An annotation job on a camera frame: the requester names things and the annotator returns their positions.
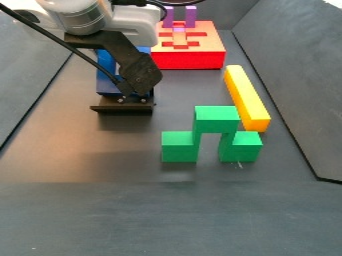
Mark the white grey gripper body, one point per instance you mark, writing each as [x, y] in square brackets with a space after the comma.
[83, 17]

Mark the blue U-shaped block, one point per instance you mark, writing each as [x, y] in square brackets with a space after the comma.
[105, 88]

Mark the red fixture base block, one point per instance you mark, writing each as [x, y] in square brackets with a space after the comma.
[188, 48]

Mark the black regrasp stand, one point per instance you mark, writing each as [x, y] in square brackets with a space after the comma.
[124, 105]

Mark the purple U-shaped block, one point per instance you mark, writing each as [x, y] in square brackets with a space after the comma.
[179, 18]

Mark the yellow long bar block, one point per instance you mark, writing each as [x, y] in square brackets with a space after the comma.
[252, 112]

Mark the green arch-shaped block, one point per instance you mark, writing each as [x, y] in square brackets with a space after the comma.
[239, 146]

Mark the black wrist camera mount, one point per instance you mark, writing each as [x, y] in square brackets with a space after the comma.
[139, 72]

